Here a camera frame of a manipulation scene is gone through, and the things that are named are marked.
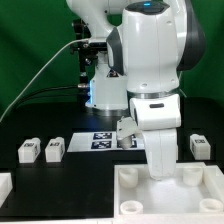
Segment white cable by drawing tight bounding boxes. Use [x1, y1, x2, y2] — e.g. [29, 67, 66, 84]
[0, 38, 88, 123]

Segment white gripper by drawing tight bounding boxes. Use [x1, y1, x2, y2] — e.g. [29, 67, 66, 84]
[129, 94, 181, 180]

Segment white square tabletop tray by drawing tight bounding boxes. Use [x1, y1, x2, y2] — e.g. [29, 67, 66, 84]
[114, 163, 224, 224]

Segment black cables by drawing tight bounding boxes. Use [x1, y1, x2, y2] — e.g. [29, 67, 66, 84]
[13, 84, 91, 109]

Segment white obstacle wall left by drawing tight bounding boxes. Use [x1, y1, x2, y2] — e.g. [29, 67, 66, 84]
[0, 173, 13, 208]

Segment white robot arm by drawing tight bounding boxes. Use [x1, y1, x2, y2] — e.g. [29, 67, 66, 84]
[66, 0, 205, 179]

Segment white sheet with markers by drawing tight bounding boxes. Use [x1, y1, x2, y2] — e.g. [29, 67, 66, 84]
[67, 130, 148, 153]

